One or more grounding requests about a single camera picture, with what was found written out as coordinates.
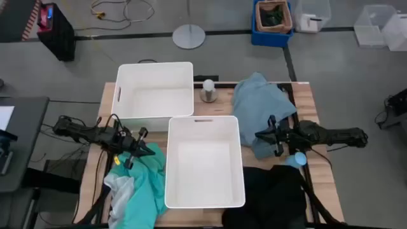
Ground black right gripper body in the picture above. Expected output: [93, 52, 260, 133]
[267, 114, 302, 157]

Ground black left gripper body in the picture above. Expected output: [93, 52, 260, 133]
[120, 127, 149, 169]

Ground dark green clothes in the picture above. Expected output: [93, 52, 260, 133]
[259, 5, 284, 27]

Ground light blue cup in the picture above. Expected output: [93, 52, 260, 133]
[284, 151, 308, 169]

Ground light blue shirt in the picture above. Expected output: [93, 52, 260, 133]
[231, 72, 298, 160]

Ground teal garment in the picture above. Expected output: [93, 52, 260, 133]
[107, 142, 169, 229]

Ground white grey garment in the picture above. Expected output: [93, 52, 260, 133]
[104, 174, 136, 225]

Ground white plastic storage bin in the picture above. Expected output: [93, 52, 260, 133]
[164, 115, 247, 210]
[111, 61, 195, 132]

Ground black garment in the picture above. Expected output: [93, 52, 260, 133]
[221, 164, 308, 229]

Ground small white-topped jar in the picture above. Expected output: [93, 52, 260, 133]
[199, 78, 219, 104]

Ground blue plastic crate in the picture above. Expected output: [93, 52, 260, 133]
[251, 0, 294, 48]

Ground brown woven basket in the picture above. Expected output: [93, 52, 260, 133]
[254, 0, 294, 34]

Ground grey desk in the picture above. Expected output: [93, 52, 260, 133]
[0, 96, 50, 193]

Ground grey round floor stand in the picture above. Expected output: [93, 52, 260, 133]
[172, 0, 207, 50]

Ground clear plastic storage box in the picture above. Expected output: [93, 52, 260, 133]
[380, 13, 407, 52]
[293, 0, 332, 34]
[353, 4, 397, 49]

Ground blue black device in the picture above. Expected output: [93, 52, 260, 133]
[0, 129, 19, 176]

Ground white paper sheet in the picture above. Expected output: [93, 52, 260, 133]
[0, 105, 16, 132]

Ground black case with red top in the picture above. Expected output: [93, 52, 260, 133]
[36, 3, 77, 62]

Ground dark mat with striped edge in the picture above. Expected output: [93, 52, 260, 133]
[0, 0, 43, 43]

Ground black device with cables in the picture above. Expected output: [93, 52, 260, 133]
[374, 88, 407, 130]

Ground loose floor cables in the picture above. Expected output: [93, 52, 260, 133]
[74, 0, 156, 32]

